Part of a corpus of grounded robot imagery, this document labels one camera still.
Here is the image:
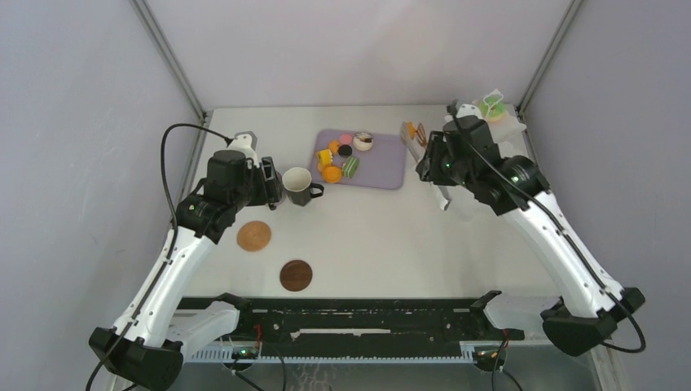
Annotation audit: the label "purple mug black handle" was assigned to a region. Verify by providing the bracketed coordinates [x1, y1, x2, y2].
[268, 198, 286, 211]

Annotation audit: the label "white chocolate drizzled donut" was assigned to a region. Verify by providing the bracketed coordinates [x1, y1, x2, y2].
[352, 132, 374, 152]

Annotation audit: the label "dark wooden round coaster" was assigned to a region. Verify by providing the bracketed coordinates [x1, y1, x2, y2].
[279, 260, 313, 292]

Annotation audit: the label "yellow cheese cake wedge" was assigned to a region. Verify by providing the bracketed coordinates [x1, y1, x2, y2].
[315, 149, 333, 169]

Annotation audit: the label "green striped cake slice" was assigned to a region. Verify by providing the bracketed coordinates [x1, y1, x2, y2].
[341, 156, 360, 178]

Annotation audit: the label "aluminium frame post right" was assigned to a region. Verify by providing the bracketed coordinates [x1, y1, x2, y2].
[515, 0, 587, 112]

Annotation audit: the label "orange star cookie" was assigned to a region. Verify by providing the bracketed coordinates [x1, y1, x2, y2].
[328, 140, 341, 156]

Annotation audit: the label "woven rattan coaster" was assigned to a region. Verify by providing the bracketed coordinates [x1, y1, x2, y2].
[236, 221, 272, 253]

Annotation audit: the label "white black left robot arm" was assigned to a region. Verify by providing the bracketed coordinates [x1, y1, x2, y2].
[88, 149, 283, 390]

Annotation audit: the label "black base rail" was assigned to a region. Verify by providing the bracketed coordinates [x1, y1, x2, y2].
[191, 297, 526, 364]

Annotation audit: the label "pink macaron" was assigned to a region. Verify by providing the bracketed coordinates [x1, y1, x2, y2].
[338, 133, 353, 145]

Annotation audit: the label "white three tier stand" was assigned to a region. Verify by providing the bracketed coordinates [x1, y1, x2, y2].
[448, 89, 530, 221]

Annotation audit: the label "orange bear cookie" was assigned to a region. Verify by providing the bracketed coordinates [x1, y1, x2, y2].
[405, 121, 425, 141]

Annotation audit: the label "aluminium frame post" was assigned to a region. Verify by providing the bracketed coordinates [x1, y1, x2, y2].
[515, 0, 587, 112]
[129, 0, 207, 124]

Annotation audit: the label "black sandwich cookie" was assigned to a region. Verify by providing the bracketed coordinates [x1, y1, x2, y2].
[337, 144, 353, 158]

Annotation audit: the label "aluminium frame post left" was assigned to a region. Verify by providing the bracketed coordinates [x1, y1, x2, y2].
[129, 0, 207, 124]

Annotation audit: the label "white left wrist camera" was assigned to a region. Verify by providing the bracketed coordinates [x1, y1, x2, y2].
[227, 131, 261, 167]

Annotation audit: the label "steel white serving tongs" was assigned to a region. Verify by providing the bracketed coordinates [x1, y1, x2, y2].
[399, 121, 451, 211]

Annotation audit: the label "black mug white inside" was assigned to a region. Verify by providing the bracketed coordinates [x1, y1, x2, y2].
[282, 167, 324, 207]

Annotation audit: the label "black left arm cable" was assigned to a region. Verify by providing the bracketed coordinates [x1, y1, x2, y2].
[160, 123, 235, 228]

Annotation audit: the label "lavender serving tray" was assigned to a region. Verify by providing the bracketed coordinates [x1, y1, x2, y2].
[307, 129, 407, 191]

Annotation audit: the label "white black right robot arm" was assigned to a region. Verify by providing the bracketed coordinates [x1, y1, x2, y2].
[416, 115, 646, 357]

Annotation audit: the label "orange egg tart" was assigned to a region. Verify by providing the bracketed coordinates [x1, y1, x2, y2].
[321, 165, 343, 183]

